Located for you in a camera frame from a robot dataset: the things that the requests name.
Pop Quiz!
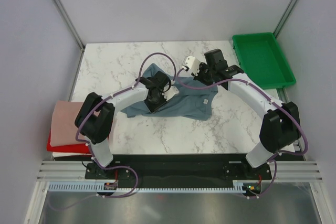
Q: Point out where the pink folded t shirt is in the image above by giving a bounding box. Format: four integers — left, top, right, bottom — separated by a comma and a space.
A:
50, 101, 87, 147

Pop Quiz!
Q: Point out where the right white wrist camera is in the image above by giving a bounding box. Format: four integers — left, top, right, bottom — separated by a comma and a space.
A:
182, 56, 202, 76

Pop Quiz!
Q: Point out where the aluminium corner post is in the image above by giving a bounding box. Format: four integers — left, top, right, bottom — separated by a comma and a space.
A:
52, 0, 85, 51
273, 0, 299, 38

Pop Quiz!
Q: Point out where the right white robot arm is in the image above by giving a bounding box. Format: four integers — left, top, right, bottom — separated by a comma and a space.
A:
185, 49, 302, 179

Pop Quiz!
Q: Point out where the blue grey t shirt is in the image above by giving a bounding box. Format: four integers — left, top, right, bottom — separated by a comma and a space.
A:
123, 62, 218, 122

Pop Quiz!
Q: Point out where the left aluminium corner post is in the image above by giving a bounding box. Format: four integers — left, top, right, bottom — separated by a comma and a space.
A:
52, 0, 85, 51

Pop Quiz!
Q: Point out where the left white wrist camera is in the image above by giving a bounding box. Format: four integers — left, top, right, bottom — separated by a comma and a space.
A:
162, 86, 179, 101

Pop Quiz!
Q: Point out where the light blue cable duct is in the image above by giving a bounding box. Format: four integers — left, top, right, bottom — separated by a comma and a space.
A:
48, 181, 260, 193

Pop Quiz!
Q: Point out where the red folded t shirt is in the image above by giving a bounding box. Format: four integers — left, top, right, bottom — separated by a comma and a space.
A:
46, 135, 90, 154

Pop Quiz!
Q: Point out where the green plastic tray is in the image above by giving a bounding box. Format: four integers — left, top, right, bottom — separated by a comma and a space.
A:
232, 33, 296, 89

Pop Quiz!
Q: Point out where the right aluminium corner post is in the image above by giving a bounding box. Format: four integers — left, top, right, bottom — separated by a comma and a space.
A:
273, 0, 299, 38

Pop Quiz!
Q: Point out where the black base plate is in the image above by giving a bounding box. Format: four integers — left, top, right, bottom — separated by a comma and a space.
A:
94, 154, 272, 188

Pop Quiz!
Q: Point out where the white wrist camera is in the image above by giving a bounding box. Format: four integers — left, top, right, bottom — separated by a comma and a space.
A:
162, 86, 179, 101
182, 56, 202, 76

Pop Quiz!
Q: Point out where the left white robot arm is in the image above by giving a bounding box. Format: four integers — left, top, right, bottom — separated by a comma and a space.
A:
75, 71, 179, 179

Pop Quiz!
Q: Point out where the aluminium frame rail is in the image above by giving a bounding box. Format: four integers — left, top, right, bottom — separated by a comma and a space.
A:
37, 161, 322, 183

